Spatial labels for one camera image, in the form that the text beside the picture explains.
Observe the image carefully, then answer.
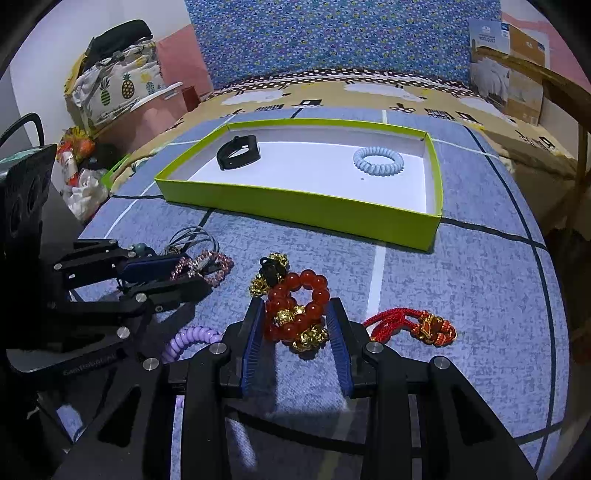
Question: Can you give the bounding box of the light blue spiral hair tie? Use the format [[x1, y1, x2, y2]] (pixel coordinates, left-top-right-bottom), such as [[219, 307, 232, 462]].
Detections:
[[352, 146, 406, 176]]

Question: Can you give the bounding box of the quilt packaging cardboard box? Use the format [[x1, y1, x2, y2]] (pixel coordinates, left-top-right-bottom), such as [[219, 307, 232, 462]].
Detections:
[[468, 19, 545, 125]]

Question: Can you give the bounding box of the red bead bracelet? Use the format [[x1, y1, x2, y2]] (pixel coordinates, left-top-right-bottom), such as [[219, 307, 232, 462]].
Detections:
[[261, 269, 332, 354]]

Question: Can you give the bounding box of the black bag on top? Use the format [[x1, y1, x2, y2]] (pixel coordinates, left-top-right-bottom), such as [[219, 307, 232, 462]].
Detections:
[[81, 19, 152, 72]]

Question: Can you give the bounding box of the blue floral headboard cover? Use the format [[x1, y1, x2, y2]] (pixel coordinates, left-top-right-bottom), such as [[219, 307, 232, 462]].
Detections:
[[185, 0, 501, 87]]

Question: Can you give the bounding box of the pink crystal bracelet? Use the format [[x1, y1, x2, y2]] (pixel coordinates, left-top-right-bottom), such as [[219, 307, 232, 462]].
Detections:
[[169, 250, 236, 288]]

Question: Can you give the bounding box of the pineapple print bag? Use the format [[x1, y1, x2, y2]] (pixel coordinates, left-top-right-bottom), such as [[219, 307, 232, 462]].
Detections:
[[64, 39, 166, 132]]

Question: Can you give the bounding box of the purple spiral hair tie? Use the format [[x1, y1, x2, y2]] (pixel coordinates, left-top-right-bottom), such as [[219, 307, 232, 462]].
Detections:
[[161, 324, 223, 364]]

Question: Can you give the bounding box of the black cord bead hair tie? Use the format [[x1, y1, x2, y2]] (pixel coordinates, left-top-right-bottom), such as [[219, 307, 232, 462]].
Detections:
[[126, 225, 221, 259]]

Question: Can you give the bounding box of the blue grey checked mat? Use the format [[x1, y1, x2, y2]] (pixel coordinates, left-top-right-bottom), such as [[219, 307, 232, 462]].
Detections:
[[81, 108, 569, 479]]

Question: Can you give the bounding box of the yellow sheep pattern bedsheet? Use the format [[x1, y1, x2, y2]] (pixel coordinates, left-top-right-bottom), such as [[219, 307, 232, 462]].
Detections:
[[114, 69, 577, 186]]

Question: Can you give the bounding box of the black smart band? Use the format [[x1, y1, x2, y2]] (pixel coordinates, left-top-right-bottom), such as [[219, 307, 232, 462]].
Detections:
[[216, 135, 260, 171]]

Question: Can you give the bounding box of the red cord knot bracelet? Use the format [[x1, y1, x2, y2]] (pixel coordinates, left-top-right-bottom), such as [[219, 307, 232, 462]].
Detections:
[[362, 307, 459, 348]]

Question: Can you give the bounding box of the green white shallow box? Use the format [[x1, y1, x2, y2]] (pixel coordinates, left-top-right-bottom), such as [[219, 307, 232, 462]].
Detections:
[[155, 118, 444, 251]]

